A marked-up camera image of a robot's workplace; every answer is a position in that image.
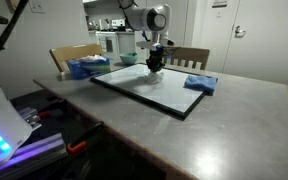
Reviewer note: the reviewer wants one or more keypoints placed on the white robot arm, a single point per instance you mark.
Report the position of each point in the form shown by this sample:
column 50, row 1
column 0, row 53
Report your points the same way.
column 154, row 24

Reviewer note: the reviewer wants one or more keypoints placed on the blue tissue box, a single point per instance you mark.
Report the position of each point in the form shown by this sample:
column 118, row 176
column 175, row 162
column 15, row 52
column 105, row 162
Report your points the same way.
column 81, row 70

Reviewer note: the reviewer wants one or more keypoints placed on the white wall switch plate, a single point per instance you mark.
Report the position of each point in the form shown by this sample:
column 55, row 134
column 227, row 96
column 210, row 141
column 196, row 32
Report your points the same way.
column 36, row 6

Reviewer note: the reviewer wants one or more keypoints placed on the light wooden chair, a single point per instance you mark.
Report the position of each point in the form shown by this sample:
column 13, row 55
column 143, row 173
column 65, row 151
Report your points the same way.
column 63, row 54

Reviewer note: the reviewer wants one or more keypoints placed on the black framed white board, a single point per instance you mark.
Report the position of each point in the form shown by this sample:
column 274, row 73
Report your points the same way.
column 168, row 96

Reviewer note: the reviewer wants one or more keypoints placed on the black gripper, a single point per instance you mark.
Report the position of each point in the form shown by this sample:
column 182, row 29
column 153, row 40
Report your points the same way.
column 154, row 62

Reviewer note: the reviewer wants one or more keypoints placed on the next tissue in box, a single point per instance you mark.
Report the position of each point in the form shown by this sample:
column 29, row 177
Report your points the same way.
column 92, row 58

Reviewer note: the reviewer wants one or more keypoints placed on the aluminium rail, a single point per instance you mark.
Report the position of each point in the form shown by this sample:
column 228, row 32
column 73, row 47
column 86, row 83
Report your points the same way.
column 28, row 158

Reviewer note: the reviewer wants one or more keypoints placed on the green bowl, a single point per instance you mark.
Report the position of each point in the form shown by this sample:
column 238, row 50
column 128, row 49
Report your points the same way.
column 129, row 58

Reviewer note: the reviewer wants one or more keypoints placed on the blue folded cloth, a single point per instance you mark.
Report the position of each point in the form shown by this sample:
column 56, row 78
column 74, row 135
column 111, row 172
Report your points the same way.
column 201, row 83

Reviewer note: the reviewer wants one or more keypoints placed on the white door with handle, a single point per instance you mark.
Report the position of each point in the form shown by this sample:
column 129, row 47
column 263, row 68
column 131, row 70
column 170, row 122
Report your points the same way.
column 259, row 43

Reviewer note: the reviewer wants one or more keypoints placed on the orange black clamp lower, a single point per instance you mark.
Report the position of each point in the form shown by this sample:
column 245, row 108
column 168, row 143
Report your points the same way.
column 80, row 143

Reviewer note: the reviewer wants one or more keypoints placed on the white tissue wipe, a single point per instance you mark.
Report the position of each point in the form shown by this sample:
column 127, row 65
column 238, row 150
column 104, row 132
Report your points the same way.
column 153, row 78

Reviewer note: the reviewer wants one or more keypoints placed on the dark wooden chair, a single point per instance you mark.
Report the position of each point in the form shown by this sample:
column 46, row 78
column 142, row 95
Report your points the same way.
column 188, row 56

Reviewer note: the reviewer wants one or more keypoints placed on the orange black clamp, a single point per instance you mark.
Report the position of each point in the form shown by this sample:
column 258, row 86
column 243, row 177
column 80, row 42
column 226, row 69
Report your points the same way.
column 54, row 109
column 80, row 143

